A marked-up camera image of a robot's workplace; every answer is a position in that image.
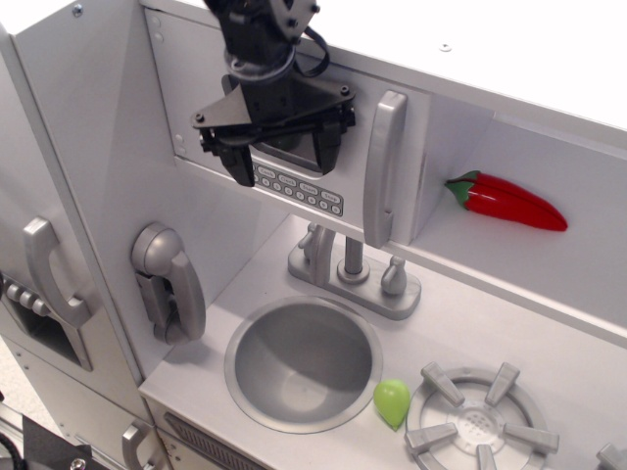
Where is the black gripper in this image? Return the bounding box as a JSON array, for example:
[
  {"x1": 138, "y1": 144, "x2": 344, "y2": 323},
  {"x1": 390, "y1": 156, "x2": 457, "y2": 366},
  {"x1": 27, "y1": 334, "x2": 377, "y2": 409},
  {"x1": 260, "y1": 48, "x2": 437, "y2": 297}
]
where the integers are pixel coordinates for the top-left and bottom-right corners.
[{"x1": 191, "y1": 71, "x2": 356, "y2": 187}]

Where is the white microwave door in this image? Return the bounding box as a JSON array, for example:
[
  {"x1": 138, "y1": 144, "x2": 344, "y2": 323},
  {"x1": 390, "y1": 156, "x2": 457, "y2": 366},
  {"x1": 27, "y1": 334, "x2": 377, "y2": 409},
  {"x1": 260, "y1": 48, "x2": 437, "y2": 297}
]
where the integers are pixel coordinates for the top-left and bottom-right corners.
[{"x1": 145, "y1": 8, "x2": 431, "y2": 247}]

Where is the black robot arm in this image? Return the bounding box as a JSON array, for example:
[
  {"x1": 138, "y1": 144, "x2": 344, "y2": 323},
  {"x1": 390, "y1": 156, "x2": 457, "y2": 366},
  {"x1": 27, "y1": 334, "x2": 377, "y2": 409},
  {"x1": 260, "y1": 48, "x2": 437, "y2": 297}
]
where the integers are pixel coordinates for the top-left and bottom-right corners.
[{"x1": 191, "y1": 1, "x2": 356, "y2": 187}]

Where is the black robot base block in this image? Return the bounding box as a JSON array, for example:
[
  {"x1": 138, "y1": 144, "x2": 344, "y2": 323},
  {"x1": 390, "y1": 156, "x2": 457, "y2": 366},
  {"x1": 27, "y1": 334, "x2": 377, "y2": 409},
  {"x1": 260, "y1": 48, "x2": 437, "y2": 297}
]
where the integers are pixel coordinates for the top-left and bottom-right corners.
[{"x1": 1, "y1": 418, "x2": 93, "y2": 469}]

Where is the silver toy faucet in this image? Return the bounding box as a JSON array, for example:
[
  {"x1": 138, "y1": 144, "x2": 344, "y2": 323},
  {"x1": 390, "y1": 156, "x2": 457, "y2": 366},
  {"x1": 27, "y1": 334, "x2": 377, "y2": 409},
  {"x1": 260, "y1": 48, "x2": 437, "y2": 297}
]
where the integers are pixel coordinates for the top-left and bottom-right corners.
[{"x1": 288, "y1": 222, "x2": 422, "y2": 321}]

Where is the silver toy telephone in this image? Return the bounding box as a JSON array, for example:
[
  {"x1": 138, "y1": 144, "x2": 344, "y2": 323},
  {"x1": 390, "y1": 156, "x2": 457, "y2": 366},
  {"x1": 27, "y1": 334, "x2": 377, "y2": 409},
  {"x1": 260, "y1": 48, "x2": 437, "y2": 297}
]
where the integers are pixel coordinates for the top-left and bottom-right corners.
[{"x1": 131, "y1": 222, "x2": 206, "y2": 346}]

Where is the red toy chili pepper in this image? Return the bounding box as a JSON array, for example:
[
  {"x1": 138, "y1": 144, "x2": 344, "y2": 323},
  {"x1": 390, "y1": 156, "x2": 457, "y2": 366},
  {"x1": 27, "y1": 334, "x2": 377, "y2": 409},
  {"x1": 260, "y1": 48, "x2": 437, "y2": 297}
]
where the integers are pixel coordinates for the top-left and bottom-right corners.
[{"x1": 445, "y1": 170, "x2": 568, "y2": 232}]

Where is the round silver sink basin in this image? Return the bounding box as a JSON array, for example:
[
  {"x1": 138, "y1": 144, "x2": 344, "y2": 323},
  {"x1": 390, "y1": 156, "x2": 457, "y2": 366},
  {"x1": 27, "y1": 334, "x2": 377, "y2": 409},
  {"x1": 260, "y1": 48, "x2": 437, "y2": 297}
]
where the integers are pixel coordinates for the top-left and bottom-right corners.
[{"x1": 224, "y1": 296, "x2": 383, "y2": 434}]

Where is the green toy pear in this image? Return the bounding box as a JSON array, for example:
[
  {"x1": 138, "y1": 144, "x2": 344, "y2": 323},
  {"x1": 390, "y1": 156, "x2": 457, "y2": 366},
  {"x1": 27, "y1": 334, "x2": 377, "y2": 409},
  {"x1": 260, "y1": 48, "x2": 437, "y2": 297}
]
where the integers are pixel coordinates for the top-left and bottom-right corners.
[{"x1": 373, "y1": 379, "x2": 411, "y2": 431}]

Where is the silver ice dispenser panel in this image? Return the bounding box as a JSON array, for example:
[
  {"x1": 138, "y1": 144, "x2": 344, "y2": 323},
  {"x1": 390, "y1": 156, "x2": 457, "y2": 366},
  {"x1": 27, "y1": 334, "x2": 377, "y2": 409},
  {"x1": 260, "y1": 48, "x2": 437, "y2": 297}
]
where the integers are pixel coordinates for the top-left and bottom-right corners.
[{"x1": 1, "y1": 274, "x2": 93, "y2": 371}]

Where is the silver stove burner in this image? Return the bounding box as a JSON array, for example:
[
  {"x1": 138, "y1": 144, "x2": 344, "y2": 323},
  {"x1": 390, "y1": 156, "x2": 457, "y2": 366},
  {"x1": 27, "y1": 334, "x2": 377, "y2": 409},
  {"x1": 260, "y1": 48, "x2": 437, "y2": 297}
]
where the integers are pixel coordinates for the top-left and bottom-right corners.
[{"x1": 405, "y1": 362, "x2": 559, "y2": 469}]

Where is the silver fridge door handle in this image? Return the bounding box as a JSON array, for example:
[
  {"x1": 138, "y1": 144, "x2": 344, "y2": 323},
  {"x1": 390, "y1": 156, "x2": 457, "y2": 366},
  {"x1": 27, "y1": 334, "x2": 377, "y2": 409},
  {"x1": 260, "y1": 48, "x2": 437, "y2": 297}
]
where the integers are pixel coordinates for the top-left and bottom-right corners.
[{"x1": 23, "y1": 216, "x2": 91, "y2": 329}]

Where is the silver oven door handle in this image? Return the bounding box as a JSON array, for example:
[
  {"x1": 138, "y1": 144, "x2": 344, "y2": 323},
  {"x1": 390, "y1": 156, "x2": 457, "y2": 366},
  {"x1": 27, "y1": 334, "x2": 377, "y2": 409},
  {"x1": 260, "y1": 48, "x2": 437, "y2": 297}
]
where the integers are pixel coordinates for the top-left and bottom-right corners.
[{"x1": 121, "y1": 424, "x2": 154, "y2": 470}]

